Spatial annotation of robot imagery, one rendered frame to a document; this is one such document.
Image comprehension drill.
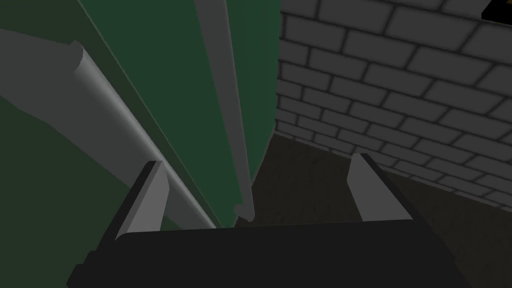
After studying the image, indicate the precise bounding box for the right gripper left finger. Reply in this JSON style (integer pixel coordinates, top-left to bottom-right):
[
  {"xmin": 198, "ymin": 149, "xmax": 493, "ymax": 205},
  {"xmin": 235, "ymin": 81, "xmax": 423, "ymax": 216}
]
[{"xmin": 100, "ymin": 160, "xmax": 171, "ymax": 242}]

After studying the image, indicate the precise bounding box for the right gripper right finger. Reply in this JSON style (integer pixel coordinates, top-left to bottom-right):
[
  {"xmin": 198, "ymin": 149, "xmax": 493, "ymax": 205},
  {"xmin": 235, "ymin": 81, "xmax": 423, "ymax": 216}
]
[{"xmin": 346, "ymin": 152, "xmax": 430, "ymax": 223}]

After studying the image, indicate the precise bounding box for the green door leaf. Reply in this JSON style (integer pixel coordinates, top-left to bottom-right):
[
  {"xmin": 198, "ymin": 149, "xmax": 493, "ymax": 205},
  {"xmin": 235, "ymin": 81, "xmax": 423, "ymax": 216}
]
[{"xmin": 77, "ymin": 0, "xmax": 282, "ymax": 230}]

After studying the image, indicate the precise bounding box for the grey bar handle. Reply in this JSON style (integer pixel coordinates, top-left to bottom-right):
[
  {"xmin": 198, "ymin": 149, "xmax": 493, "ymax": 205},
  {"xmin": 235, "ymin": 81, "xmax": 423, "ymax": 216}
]
[{"xmin": 0, "ymin": 27, "xmax": 217, "ymax": 231}]

